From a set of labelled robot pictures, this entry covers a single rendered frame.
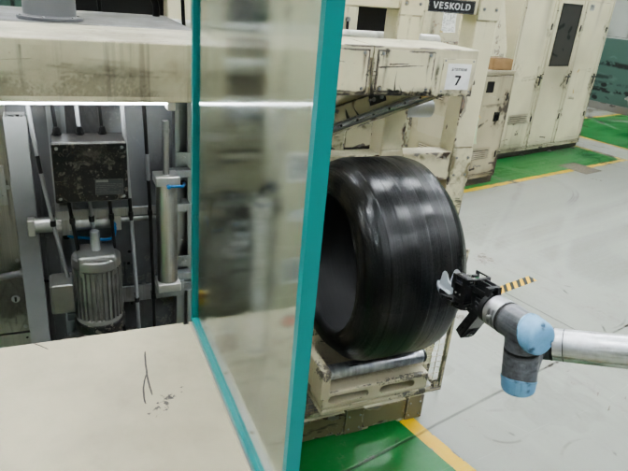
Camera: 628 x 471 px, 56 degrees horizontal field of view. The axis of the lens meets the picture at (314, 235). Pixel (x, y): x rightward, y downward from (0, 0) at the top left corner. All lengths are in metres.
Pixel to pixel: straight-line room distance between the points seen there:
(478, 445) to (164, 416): 2.19
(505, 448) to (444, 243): 1.68
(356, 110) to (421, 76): 0.24
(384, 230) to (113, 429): 0.80
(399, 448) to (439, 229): 1.55
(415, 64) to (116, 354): 1.21
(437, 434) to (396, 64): 1.84
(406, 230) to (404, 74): 0.55
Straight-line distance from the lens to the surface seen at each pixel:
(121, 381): 1.11
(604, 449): 3.30
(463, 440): 3.04
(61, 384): 1.13
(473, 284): 1.43
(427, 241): 1.53
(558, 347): 1.45
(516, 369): 1.35
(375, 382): 1.80
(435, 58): 1.90
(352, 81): 1.77
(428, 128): 6.42
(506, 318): 1.32
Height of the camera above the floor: 1.94
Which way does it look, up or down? 23 degrees down
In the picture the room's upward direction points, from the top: 5 degrees clockwise
